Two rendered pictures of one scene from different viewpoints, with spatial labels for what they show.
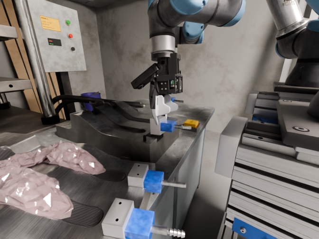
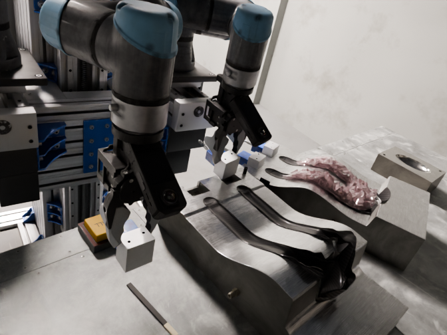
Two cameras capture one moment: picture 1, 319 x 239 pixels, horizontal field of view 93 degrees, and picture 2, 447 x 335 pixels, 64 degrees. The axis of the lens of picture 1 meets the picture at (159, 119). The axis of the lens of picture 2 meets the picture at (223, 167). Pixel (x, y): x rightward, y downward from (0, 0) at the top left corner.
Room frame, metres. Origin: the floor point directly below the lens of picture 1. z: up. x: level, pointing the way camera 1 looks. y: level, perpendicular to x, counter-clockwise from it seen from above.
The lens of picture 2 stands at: (1.22, 0.17, 1.38)
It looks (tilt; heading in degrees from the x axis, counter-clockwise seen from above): 31 degrees down; 193
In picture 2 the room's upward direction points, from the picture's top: 14 degrees clockwise
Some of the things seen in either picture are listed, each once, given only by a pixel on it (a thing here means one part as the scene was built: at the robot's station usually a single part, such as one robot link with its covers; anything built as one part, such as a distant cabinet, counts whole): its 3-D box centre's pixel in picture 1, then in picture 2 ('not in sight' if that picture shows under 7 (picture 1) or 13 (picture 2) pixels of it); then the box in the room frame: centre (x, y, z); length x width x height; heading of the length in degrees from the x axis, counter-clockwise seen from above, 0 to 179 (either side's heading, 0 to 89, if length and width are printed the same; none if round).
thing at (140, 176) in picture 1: (158, 181); (241, 157); (0.28, 0.00, 0.86); 0.13 x 0.05 x 0.05; 80
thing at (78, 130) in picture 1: (117, 123); (276, 248); (0.63, 0.19, 0.87); 0.50 x 0.26 x 0.14; 62
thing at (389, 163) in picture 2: not in sight; (407, 170); (-0.09, 0.55, 0.84); 0.20 x 0.15 x 0.07; 62
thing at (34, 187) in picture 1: (36, 168); (334, 177); (0.28, 0.28, 0.90); 0.26 x 0.18 x 0.08; 80
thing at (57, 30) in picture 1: (70, 114); not in sight; (1.14, 0.71, 0.74); 0.30 x 0.22 x 1.47; 152
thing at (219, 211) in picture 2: (117, 114); (281, 225); (0.61, 0.18, 0.92); 0.35 x 0.16 x 0.09; 62
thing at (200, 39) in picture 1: (191, 34); (96, 30); (0.79, -0.15, 1.25); 0.11 x 0.11 x 0.08; 81
